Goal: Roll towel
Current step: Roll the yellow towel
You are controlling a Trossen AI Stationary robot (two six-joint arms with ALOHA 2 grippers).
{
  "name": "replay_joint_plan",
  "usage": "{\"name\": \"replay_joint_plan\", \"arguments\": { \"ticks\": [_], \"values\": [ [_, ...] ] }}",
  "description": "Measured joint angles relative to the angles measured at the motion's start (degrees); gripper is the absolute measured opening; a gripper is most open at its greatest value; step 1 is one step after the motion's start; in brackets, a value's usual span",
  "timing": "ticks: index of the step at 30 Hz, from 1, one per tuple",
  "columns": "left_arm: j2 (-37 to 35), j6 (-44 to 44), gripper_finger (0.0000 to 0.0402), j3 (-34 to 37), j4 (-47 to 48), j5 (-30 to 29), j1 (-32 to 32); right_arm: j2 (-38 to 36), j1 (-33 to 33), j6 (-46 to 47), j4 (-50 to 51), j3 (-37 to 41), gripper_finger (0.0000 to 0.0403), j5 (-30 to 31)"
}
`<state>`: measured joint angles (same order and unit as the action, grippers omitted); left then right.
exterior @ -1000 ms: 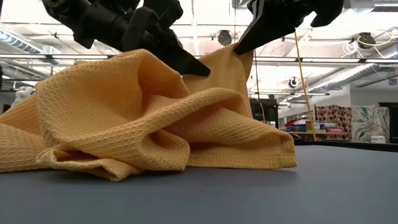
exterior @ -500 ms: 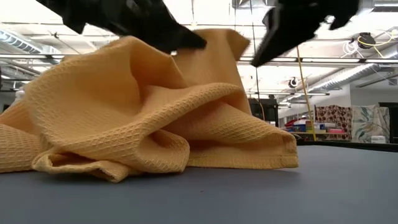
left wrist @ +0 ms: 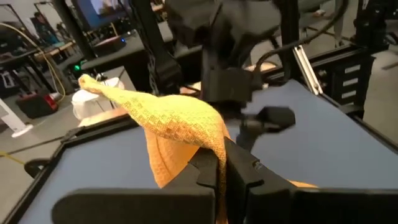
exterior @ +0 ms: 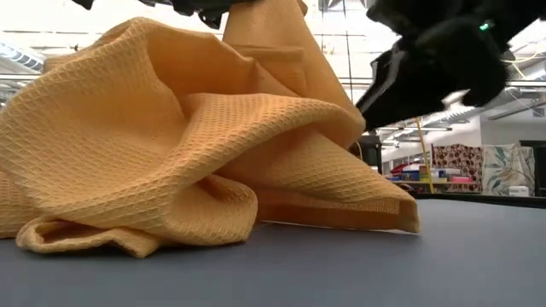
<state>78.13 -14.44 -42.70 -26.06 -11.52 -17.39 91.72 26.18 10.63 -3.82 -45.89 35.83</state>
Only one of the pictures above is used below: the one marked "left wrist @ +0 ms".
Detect black drawer cabinet white labels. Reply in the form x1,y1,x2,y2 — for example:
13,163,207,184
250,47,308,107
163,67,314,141
328,55,376,108

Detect black table frame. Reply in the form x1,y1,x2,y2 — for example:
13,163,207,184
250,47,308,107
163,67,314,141
0,43,398,224

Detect black diagonal frame strut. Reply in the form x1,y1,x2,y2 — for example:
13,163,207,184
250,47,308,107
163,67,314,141
272,0,301,81

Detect red and black case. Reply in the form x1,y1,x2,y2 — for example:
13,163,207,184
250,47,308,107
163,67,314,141
16,92,59,119

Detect yellow waffle weave towel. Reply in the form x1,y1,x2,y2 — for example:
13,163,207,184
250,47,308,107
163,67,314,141
77,73,318,224

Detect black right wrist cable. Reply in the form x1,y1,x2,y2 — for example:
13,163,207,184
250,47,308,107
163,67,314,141
253,0,349,82

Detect wooden workbench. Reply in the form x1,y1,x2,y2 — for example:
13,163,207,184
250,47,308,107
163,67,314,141
30,40,77,62

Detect yellow power cable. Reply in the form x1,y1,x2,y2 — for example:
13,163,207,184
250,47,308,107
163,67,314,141
0,22,67,103

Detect white stand foot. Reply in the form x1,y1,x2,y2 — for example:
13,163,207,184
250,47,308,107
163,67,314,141
0,98,34,138

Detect grey office chair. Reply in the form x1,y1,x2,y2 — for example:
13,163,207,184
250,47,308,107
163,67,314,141
297,0,346,49

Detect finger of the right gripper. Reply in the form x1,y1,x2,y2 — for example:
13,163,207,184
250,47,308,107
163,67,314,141
245,106,296,134
235,123,261,153

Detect person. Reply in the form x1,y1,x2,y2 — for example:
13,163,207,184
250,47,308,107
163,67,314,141
30,11,60,46

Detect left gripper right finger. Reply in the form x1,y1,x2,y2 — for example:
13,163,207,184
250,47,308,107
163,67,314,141
223,136,398,224

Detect black stand pole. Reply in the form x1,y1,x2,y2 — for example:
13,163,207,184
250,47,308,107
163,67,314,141
51,0,97,62

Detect monitor with blue screen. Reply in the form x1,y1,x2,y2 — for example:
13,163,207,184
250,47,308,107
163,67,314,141
70,0,131,31

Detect black equipment rack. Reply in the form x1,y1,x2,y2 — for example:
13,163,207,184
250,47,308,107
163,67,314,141
354,0,398,54

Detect white crumpled sheet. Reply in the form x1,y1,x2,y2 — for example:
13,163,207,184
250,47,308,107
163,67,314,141
70,77,126,121

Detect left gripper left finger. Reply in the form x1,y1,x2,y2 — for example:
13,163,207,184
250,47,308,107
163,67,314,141
51,147,218,224

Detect silver aluminium extrusion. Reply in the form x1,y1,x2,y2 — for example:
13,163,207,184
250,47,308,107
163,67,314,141
293,44,324,96

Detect black frame post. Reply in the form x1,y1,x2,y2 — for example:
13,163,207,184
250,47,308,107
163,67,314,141
128,0,183,96

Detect black box blue light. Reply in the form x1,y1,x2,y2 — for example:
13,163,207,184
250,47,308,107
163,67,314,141
92,35,127,57

